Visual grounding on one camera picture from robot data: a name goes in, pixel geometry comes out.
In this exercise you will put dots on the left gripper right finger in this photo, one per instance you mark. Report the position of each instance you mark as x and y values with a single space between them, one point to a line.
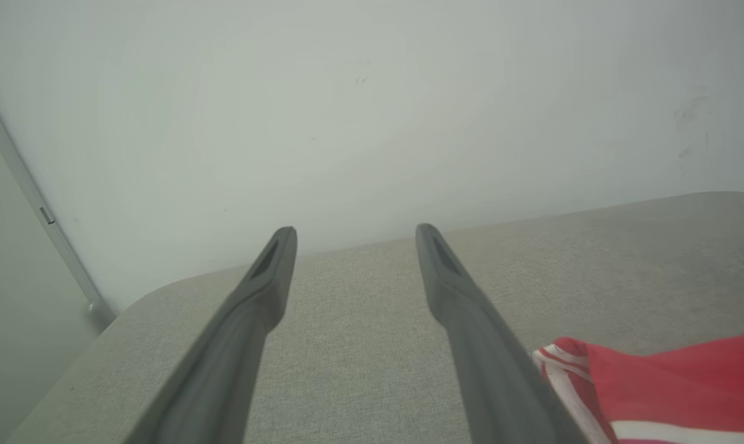
495 382

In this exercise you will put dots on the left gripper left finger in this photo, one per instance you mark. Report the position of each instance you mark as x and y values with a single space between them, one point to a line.
224 370

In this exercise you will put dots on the red Bulls basketball jersey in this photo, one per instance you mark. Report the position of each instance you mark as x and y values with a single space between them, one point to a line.
674 388

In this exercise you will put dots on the grey wall trim strip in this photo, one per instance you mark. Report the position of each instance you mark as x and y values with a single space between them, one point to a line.
45 216

